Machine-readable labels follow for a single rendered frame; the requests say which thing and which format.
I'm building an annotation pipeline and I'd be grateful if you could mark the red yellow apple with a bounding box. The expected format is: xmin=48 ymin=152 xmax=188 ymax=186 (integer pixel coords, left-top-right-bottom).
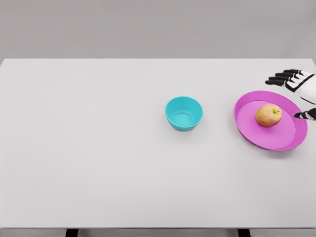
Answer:
xmin=255 ymin=104 xmax=283 ymax=128

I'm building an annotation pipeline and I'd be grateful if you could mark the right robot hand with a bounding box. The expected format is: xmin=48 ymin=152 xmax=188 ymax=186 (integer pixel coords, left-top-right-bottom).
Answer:
xmin=265 ymin=69 xmax=316 ymax=121

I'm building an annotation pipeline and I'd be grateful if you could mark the blue bowl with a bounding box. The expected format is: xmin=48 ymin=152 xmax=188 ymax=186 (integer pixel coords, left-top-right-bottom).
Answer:
xmin=165 ymin=96 xmax=204 ymax=131

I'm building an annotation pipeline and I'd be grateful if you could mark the pink plate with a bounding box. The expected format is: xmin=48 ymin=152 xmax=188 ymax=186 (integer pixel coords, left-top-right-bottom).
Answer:
xmin=233 ymin=90 xmax=309 ymax=151

